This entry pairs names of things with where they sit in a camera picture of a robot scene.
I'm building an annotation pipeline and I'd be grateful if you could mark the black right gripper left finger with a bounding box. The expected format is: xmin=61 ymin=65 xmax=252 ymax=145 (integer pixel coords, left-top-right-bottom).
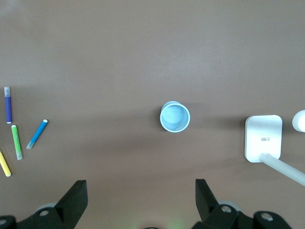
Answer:
xmin=16 ymin=180 xmax=88 ymax=229

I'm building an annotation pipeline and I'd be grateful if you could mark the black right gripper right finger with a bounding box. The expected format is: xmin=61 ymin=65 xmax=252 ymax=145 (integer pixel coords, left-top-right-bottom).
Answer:
xmin=193 ymin=178 xmax=253 ymax=229

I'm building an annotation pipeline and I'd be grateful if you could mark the blue marker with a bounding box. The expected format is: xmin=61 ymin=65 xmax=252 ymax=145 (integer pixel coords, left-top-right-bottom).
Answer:
xmin=26 ymin=119 xmax=48 ymax=150

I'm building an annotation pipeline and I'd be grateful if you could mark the yellow marker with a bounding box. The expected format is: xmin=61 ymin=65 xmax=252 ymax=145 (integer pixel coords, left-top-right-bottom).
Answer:
xmin=0 ymin=149 xmax=12 ymax=177

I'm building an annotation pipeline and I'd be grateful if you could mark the green marker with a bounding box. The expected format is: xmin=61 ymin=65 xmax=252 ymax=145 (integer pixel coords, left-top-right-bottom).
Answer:
xmin=11 ymin=125 xmax=24 ymax=161

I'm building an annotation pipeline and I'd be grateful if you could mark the white desk lamp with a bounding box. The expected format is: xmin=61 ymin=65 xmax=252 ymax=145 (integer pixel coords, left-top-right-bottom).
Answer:
xmin=244 ymin=109 xmax=305 ymax=187

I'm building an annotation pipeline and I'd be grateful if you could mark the light blue mesh cup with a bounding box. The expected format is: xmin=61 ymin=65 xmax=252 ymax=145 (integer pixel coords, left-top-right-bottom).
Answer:
xmin=159 ymin=101 xmax=191 ymax=133

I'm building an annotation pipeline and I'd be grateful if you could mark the purple marker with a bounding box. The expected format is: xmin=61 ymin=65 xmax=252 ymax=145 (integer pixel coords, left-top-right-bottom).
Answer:
xmin=4 ymin=87 xmax=13 ymax=124

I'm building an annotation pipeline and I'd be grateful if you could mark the brown table cover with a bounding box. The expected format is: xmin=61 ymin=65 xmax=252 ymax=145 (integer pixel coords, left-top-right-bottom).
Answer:
xmin=0 ymin=0 xmax=305 ymax=229

